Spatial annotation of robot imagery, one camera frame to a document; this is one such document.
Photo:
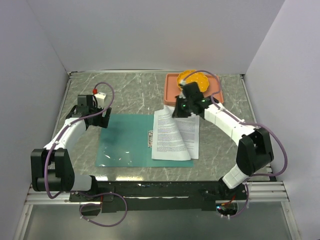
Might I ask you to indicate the aluminium frame rail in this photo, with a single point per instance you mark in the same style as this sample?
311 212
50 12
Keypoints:
196 190

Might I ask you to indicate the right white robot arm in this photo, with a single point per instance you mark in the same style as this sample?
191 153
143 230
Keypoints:
254 148

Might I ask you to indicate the orange dotted plate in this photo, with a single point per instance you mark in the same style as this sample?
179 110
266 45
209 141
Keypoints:
200 78

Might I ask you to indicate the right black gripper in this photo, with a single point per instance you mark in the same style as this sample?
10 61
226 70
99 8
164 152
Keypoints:
177 112

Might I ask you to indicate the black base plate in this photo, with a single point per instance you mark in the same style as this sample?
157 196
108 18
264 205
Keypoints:
112 202

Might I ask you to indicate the printed paper sheet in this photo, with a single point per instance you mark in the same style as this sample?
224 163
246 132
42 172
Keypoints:
189 129
167 141

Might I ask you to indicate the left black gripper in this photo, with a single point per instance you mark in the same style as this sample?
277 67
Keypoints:
102 121

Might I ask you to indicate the silver folder clip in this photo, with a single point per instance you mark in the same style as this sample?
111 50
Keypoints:
150 139

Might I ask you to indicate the pink rectangular tray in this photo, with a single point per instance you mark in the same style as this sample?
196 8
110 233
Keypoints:
171 87

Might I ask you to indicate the teal file folder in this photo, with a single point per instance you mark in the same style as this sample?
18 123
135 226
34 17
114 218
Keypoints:
125 144

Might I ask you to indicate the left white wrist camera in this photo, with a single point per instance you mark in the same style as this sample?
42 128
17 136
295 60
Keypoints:
99 98

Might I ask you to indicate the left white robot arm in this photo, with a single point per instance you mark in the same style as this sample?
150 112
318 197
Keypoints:
51 166

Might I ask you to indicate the printed paper sheet bottom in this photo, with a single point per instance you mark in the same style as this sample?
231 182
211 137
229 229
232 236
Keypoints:
189 129

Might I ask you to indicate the printed paper sheet top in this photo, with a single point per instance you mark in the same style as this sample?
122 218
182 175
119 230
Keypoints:
167 141

